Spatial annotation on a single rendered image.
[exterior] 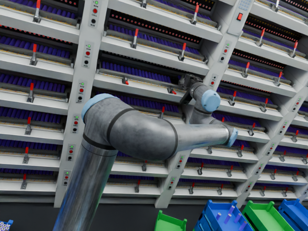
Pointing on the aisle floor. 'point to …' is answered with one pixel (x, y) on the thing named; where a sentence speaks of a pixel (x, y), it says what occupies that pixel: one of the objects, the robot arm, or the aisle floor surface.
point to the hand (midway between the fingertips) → (181, 82)
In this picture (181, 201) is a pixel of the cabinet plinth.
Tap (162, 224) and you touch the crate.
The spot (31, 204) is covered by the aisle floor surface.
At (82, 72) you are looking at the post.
